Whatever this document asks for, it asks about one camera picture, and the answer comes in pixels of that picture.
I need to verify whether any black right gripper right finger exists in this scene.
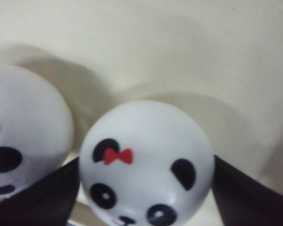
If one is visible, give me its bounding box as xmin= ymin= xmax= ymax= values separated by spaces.
xmin=212 ymin=156 xmax=283 ymax=226

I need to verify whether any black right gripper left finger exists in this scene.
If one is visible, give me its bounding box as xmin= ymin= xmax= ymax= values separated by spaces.
xmin=0 ymin=158 xmax=80 ymax=226

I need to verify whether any panda bun with red bow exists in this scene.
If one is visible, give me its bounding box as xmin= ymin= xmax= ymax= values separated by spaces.
xmin=79 ymin=101 xmax=215 ymax=226

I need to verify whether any cream rectangular plastic tray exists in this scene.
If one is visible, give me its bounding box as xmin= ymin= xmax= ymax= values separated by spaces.
xmin=0 ymin=0 xmax=283 ymax=196

